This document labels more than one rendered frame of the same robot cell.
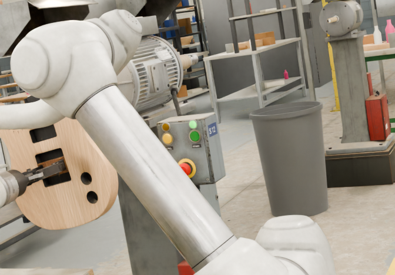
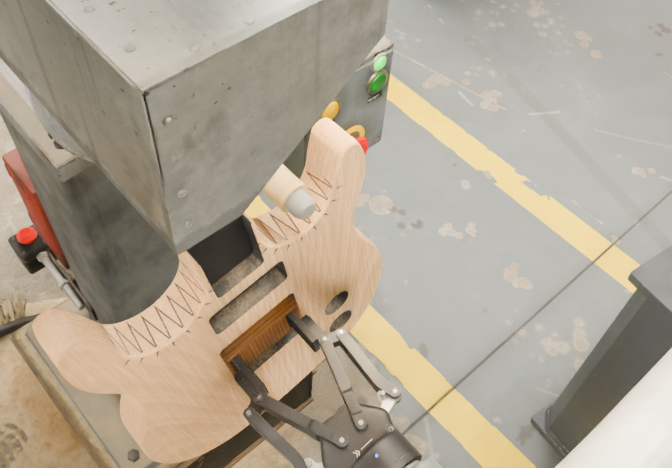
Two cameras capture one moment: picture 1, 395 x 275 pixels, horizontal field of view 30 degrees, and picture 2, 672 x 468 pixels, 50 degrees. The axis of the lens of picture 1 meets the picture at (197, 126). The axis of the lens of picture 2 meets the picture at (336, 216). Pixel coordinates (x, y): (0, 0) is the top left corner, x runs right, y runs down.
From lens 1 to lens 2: 2.09 m
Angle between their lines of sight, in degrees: 72
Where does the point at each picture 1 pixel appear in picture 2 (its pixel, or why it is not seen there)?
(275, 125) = not seen: outside the picture
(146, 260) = (151, 297)
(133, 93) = not seen: hidden behind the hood
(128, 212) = (115, 254)
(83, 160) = (338, 278)
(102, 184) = (366, 289)
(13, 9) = (330, 21)
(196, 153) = (370, 109)
